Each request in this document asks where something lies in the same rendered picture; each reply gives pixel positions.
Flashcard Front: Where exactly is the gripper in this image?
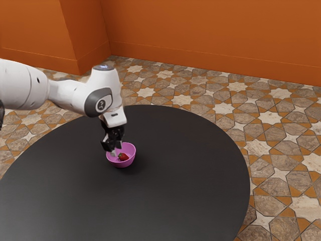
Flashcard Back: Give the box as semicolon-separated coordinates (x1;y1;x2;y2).
99;119;125;158

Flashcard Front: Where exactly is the purple bowl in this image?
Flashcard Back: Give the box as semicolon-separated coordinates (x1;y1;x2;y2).
105;142;137;169

